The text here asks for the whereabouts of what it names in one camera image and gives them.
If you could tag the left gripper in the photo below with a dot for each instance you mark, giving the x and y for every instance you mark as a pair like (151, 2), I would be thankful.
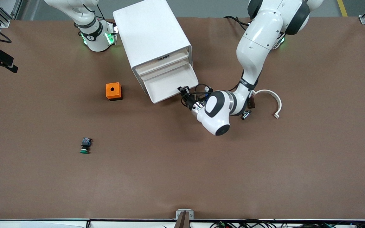
(189, 100)

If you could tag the white plastic drawer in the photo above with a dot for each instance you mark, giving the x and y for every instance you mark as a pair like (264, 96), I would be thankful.
(169, 85)

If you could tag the green push button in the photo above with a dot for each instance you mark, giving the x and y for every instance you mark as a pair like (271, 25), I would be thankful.
(85, 144)

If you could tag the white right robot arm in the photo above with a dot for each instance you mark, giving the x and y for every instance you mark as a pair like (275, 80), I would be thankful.
(97, 41)

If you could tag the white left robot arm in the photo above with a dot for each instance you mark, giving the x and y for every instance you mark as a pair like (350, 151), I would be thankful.
(258, 38)

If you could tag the white drawer with dark slot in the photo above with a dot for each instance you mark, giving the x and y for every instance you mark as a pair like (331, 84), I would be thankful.
(176, 55)

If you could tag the white drawer cabinet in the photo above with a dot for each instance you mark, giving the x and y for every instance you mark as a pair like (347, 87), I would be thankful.
(147, 28)

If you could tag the silver metal fitting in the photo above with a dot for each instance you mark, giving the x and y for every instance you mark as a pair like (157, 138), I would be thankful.
(246, 116)

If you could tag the brown rectangular block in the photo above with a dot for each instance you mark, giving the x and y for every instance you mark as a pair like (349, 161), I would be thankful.
(252, 103)

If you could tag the orange box with hole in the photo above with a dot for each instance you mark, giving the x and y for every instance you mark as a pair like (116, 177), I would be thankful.
(109, 92)

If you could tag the white semicircular clamp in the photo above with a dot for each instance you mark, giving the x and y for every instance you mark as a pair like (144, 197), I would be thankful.
(268, 91)

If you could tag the dark metal bar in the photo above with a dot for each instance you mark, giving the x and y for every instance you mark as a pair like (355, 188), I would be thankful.
(182, 222)

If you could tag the grey mount bracket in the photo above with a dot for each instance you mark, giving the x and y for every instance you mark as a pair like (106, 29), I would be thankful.
(180, 213)

